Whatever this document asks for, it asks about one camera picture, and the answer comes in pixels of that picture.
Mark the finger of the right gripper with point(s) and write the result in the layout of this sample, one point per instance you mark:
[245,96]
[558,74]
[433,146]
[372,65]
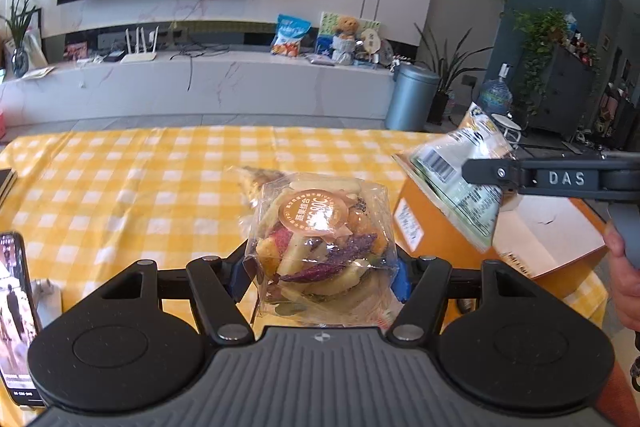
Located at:
[493,172]

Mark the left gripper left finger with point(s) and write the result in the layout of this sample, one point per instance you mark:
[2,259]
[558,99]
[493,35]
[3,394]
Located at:
[217,286]

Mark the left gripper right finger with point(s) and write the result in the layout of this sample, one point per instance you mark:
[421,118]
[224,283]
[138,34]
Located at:
[420,319]

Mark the white sunflower seed bag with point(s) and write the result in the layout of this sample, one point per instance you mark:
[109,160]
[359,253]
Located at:
[436,167]

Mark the mixed dried fruit bag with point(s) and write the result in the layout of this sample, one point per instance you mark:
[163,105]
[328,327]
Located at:
[320,249]

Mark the person right hand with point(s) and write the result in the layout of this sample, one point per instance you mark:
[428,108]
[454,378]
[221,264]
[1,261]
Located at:
[625,280]

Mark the small white stool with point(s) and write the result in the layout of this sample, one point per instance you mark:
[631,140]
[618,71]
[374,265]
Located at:
[511,131]

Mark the orange cardboard box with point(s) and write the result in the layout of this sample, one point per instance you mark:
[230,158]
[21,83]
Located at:
[550,240]

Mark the blue water jug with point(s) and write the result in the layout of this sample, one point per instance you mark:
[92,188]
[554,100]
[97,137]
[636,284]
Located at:
[495,96]

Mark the dark cabinet with plants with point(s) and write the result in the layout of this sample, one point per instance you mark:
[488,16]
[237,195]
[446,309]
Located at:
[555,74]

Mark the tall potted green plant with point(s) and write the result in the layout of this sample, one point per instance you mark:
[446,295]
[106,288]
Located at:
[447,65]

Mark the grey metal trash bin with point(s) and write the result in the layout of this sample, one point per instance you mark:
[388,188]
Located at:
[413,95]

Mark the yellow checkered tablecloth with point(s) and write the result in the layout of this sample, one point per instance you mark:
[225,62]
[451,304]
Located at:
[89,204]

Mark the white marble tv console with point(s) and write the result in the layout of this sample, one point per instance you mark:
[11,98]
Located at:
[227,83]

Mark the black smartphone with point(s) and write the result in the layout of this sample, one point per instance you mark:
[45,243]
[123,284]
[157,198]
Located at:
[19,322]

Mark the teddy bear toy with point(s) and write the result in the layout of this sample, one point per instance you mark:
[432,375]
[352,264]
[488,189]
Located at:
[344,40]

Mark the green picture card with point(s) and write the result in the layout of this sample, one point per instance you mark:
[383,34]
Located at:
[334,25]

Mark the white wifi router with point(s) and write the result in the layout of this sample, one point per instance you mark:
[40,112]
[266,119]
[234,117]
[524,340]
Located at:
[141,47]

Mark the blue white snack bag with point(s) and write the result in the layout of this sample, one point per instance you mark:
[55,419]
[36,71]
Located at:
[289,35]

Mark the green plant glass vase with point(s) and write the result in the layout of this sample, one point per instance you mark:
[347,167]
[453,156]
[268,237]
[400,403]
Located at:
[18,21]

